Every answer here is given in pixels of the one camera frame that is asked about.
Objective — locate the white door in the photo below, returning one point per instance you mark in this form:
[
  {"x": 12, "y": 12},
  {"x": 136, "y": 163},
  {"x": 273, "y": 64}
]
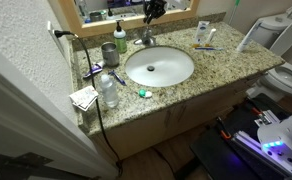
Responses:
[{"x": 19, "y": 116}]

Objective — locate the white toilet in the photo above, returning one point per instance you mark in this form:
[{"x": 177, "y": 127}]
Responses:
[{"x": 282, "y": 76}]

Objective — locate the small white tube yellow cap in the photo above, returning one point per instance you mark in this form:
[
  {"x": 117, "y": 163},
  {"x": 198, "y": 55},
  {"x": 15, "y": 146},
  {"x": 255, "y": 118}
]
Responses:
[{"x": 210, "y": 36}]

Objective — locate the green soap pump bottle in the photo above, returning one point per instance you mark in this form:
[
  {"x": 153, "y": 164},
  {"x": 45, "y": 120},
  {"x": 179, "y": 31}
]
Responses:
[{"x": 120, "y": 41}]

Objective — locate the metal sink drain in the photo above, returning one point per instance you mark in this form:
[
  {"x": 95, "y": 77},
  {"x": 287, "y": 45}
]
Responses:
[{"x": 151, "y": 68}]

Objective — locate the small clear plastic cap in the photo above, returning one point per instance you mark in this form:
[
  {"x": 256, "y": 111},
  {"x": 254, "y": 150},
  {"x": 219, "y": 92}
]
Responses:
[{"x": 169, "y": 92}]

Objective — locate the blue and white toothbrush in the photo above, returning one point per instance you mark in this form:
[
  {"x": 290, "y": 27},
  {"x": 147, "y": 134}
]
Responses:
[{"x": 207, "y": 48}]

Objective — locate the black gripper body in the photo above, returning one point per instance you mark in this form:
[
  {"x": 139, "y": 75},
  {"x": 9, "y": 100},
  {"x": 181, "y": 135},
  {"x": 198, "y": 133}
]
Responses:
[{"x": 156, "y": 6}]

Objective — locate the wood framed mirror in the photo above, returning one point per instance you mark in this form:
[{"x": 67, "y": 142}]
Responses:
[{"x": 69, "y": 16}]

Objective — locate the black robot cart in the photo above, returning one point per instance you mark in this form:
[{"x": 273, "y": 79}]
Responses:
[{"x": 216, "y": 156}]

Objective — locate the purple toothpaste tube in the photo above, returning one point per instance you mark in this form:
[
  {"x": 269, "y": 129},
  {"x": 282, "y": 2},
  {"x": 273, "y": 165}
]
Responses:
[{"x": 94, "y": 70}]

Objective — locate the steel tumbler cup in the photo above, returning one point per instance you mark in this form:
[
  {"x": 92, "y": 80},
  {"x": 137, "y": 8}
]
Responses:
[{"x": 110, "y": 55}]

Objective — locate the clear plastic bottle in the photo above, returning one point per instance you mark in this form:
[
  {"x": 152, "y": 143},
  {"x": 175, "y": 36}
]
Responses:
[{"x": 109, "y": 91}]

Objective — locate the black orange clamp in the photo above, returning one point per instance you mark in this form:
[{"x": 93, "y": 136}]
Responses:
[
  {"x": 257, "y": 111},
  {"x": 224, "y": 130}
]

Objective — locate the tall white cream tube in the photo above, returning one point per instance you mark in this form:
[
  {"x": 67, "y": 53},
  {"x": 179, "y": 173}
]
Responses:
[{"x": 247, "y": 38}]

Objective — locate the chrome faucet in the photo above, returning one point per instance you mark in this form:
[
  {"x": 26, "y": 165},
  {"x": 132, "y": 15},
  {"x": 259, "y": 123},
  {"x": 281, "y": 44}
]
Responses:
[{"x": 147, "y": 39}]

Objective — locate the green white lens case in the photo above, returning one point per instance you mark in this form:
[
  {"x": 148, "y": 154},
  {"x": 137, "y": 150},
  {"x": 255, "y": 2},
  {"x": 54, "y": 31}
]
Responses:
[{"x": 145, "y": 94}]

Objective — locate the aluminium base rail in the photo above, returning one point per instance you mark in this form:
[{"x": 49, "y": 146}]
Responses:
[{"x": 249, "y": 141}]

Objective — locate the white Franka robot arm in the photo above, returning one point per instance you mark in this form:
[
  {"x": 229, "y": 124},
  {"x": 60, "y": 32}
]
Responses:
[{"x": 286, "y": 133}]

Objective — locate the white oval sink basin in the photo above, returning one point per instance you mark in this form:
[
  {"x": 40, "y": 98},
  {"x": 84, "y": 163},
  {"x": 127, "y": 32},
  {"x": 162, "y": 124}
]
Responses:
[{"x": 162, "y": 68}]

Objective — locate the white paper packet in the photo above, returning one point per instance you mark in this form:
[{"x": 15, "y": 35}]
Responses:
[{"x": 83, "y": 97}]

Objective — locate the beige vanity cabinet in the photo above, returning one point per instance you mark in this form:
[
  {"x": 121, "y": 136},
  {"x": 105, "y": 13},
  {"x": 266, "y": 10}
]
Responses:
[{"x": 159, "y": 123}]

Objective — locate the blue razor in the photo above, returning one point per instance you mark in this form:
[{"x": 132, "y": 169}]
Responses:
[{"x": 118, "y": 78}]

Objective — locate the white wall outlet plate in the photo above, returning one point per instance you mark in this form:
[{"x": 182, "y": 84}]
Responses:
[{"x": 54, "y": 38}]

